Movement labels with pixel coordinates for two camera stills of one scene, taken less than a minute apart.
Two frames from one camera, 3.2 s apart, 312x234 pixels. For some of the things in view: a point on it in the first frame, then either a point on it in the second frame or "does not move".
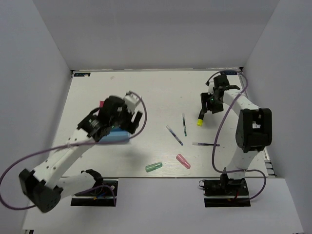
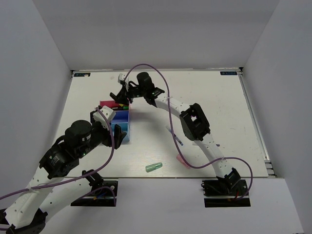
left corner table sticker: x=86 y=74 does not move
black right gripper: x=204 y=98 → x=123 y=96
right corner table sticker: x=227 y=73 does not move
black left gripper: x=131 y=127 → x=118 y=136
